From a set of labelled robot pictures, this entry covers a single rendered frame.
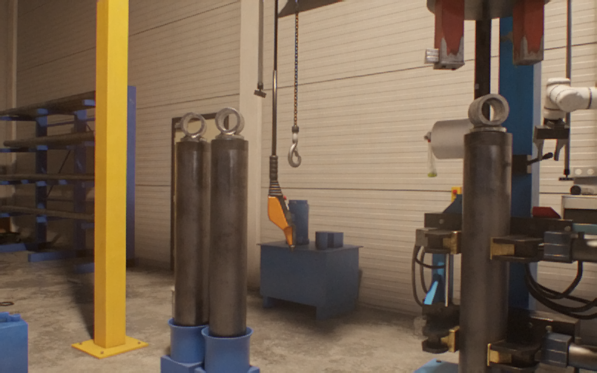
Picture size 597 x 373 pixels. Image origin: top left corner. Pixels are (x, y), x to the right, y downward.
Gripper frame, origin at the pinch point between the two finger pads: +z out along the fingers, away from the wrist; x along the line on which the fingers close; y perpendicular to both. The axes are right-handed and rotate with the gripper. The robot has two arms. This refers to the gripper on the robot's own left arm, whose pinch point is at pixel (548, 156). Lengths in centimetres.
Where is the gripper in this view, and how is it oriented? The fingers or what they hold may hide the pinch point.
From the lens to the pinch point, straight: 245.7
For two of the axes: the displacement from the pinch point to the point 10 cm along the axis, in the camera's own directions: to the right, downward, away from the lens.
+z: 0.6, 9.2, 3.8
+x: -9.8, -0.2, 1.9
